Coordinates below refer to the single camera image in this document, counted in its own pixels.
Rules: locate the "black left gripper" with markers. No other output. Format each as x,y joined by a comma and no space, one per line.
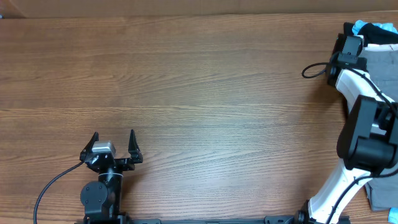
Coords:
128,165

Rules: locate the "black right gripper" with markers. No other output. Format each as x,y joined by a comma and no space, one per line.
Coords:
339,43

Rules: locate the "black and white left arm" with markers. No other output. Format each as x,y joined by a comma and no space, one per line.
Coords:
102,198

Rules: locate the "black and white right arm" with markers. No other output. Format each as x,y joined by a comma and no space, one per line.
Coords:
367,143

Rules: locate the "light blue garment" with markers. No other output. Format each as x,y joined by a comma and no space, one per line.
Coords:
359,25

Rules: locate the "black garment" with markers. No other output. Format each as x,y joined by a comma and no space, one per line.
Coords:
372,34

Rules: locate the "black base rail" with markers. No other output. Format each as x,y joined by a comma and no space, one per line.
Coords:
283,219

